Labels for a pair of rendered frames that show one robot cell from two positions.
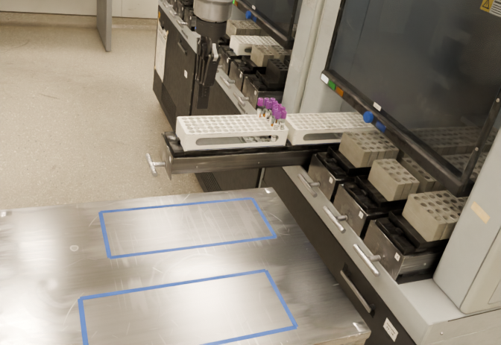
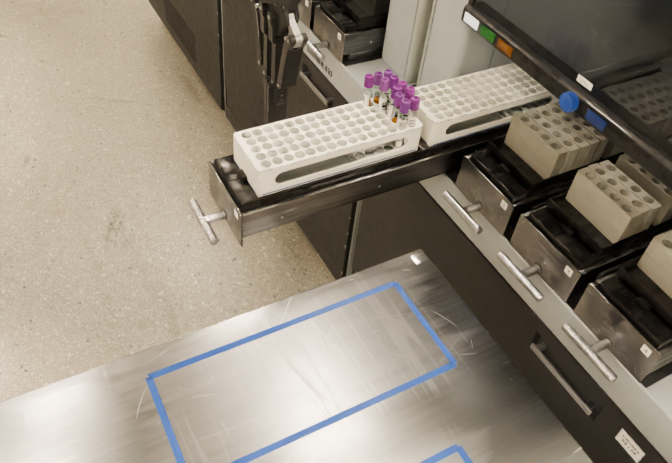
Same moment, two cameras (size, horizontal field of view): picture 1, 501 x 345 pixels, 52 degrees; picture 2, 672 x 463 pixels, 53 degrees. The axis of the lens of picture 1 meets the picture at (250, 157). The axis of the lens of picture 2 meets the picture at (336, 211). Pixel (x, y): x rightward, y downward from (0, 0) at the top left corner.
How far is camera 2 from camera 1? 0.43 m
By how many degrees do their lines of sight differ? 16
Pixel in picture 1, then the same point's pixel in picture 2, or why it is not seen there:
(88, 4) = not seen: outside the picture
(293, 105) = (406, 54)
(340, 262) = (527, 329)
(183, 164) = (260, 219)
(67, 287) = not seen: outside the picture
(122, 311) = not seen: outside the picture
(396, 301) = (642, 411)
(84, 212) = (121, 385)
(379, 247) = (608, 327)
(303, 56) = not seen: outside the picture
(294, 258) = (496, 406)
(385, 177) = (603, 202)
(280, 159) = (413, 173)
